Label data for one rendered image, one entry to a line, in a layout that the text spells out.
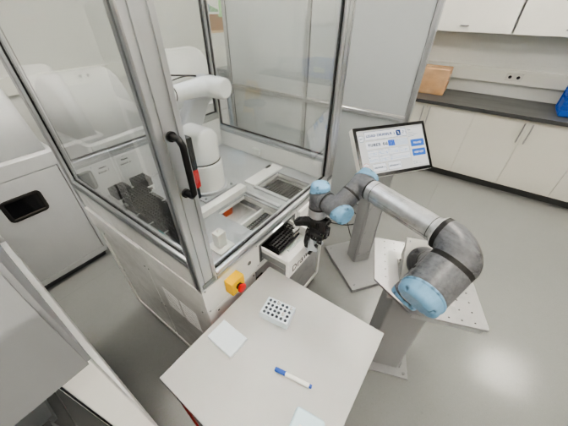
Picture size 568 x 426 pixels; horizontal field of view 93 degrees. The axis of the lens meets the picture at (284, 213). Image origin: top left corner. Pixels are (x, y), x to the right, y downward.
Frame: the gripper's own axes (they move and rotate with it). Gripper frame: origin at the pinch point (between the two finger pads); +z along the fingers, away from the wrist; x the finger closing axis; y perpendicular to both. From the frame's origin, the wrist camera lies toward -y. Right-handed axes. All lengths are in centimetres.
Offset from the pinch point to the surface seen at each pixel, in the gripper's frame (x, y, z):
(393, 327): 18, 45, 47
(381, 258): 28.4, 27.1, 14.4
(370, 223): 89, 4, 44
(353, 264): 81, 1, 86
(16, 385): -86, 8, -52
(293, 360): -39.6, 18.8, 14.5
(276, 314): -30.3, 4.0, 10.7
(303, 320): -24.5, 13.2, 14.5
